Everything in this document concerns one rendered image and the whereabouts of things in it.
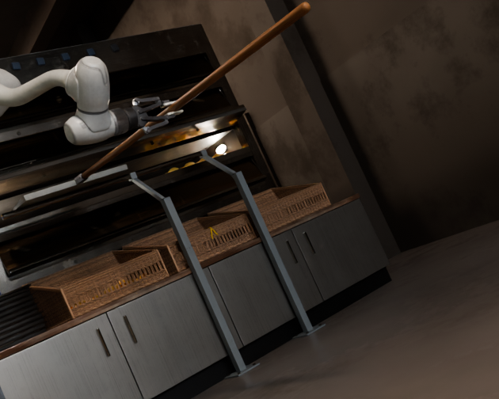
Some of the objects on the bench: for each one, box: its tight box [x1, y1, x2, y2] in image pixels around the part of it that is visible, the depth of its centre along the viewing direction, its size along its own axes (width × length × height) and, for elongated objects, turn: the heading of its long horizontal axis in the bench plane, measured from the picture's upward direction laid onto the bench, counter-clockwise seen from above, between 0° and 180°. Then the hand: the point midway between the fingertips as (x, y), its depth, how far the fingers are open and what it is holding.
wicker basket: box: [207, 182, 331, 238], centre depth 416 cm, size 49×56×28 cm
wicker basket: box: [21, 249, 170, 331], centre depth 344 cm, size 49×56×28 cm
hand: (172, 108), depth 245 cm, fingers closed on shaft, 3 cm apart
